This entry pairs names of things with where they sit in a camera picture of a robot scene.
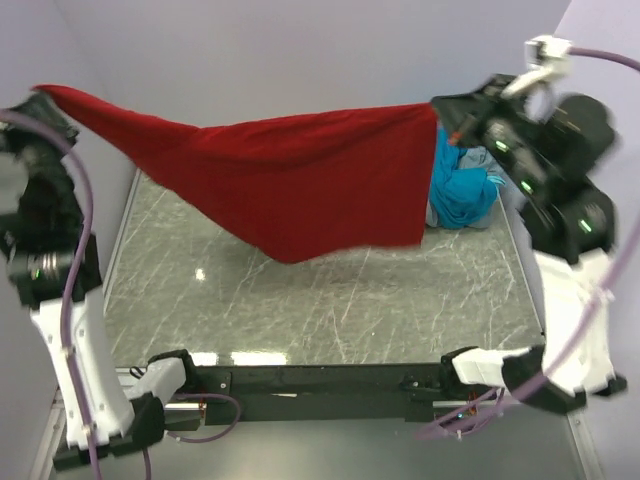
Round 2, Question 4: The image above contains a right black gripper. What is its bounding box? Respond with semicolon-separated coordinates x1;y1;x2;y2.
431;72;551;197

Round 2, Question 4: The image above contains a red t shirt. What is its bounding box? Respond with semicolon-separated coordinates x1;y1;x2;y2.
44;85;437;264

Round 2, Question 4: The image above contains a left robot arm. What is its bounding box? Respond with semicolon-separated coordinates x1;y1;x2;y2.
1;92;200;472

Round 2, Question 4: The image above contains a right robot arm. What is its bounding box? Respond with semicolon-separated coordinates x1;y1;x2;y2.
432;75;626;414

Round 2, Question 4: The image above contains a grey blue t shirt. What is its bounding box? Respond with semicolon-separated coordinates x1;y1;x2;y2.
458;147;496;173

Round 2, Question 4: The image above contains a teal blue t shirt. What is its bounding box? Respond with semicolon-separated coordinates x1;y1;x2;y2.
426;127;506;230

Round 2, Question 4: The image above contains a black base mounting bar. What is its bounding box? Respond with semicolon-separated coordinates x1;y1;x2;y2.
159;360;501;426

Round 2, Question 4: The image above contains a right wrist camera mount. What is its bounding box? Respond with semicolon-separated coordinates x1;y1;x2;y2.
501;35;573;100

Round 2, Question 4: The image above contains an aluminium frame rail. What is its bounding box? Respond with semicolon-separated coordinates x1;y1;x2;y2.
49;389;206;416

